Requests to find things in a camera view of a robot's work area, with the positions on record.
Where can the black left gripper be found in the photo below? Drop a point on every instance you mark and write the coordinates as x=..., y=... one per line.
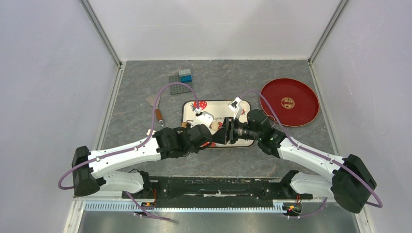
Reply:
x=195, y=150

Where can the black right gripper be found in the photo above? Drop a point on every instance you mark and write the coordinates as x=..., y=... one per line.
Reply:
x=226, y=133

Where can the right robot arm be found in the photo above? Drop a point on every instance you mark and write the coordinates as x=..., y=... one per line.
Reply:
x=346, y=180

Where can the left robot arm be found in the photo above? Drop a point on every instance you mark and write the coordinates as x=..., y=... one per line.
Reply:
x=98, y=170

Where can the strawberry print enamel tray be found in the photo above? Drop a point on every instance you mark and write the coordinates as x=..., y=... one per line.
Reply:
x=219, y=109

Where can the grey lego baseplate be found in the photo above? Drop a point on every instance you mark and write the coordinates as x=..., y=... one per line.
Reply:
x=178, y=88

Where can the blue grey lego bricks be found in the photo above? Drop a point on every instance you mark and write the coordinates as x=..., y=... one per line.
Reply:
x=185, y=75

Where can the red round plate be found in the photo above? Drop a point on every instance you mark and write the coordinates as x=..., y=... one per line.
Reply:
x=294, y=102

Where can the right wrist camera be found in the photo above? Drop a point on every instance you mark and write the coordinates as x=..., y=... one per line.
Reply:
x=236, y=107

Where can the metal scraper wooden handle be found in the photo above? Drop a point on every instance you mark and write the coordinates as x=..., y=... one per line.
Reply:
x=154, y=101

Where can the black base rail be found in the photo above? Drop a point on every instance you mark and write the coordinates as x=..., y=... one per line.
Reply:
x=216, y=192

